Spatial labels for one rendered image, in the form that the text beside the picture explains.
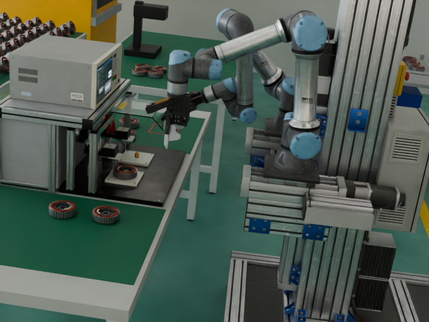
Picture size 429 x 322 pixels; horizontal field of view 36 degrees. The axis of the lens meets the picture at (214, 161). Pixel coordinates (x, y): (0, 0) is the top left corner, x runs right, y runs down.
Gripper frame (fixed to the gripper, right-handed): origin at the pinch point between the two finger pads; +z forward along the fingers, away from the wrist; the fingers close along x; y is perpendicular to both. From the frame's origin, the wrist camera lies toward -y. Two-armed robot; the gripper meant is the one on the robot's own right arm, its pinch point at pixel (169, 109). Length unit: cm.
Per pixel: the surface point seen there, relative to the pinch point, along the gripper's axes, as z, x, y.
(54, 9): 161, -67, -321
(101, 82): 15.3, -28.2, 25.3
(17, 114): 47, -33, 47
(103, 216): 24, 17, 68
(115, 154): 24.5, 4.7, 26.6
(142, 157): 23.6, 17.4, 0.2
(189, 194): 41, 76, -88
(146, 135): 31, 17, -39
